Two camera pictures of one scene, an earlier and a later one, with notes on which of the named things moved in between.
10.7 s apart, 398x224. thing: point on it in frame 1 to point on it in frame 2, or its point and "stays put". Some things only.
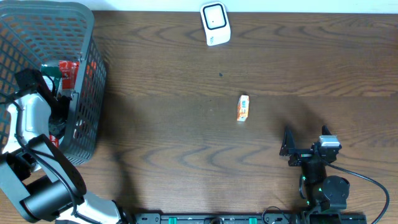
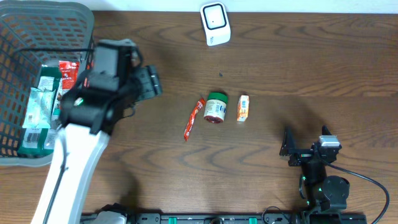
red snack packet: (69, 70) stays put
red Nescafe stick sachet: (55, 140) to (201, 104)
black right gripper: (289, 149) stays put
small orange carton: (243, 107) stays put
